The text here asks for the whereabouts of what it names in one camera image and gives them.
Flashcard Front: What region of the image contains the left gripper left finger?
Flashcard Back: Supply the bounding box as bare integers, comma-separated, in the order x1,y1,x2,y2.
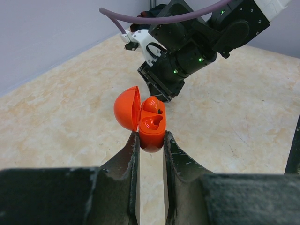
0,132,140,225

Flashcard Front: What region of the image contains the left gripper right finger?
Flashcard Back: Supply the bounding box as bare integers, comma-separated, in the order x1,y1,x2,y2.
163,131,300,225

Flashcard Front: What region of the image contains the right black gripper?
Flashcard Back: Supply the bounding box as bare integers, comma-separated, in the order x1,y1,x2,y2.
138,46,217,102

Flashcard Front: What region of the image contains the orange earbud charging case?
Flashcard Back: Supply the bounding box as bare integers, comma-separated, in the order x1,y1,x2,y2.
113,86,166,153

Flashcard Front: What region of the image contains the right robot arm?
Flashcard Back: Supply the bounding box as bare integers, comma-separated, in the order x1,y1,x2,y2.
138,0,289,102

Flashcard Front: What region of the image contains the dark blue cloth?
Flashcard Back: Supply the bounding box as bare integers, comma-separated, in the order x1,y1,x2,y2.
137,4,167,18

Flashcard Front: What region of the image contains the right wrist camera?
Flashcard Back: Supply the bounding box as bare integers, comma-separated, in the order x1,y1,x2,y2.
120,29,167,67

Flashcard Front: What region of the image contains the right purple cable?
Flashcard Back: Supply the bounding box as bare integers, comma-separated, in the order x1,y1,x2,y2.
98,0,235,36

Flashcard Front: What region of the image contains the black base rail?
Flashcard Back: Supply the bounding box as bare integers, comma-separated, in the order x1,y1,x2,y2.
285,117,300,175

